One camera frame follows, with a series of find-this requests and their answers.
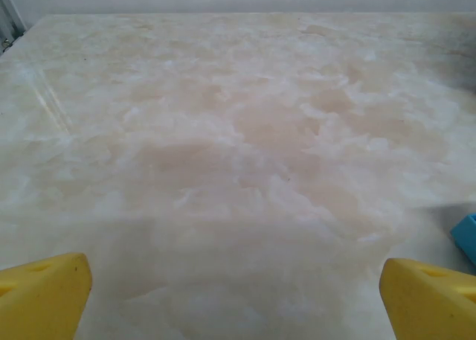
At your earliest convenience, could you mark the blue lego brick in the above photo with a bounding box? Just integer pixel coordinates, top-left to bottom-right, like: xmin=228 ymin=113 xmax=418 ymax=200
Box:
xmin=449 ymin=213 xmax=476 ymax=266

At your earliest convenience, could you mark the aluminium frame post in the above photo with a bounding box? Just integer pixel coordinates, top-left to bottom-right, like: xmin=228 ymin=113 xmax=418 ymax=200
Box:
xmin=0 ymin=0 xmax=27 ymax=54

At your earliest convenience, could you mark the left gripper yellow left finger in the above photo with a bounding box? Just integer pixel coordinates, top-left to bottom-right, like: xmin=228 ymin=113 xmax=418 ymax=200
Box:
xmin=0 ymin=252 xmax=93 ymax=340

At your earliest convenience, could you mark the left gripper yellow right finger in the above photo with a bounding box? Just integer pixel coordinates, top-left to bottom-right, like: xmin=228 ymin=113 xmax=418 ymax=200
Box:
xmin=379 ymin=257 xmax=476 ymax=340

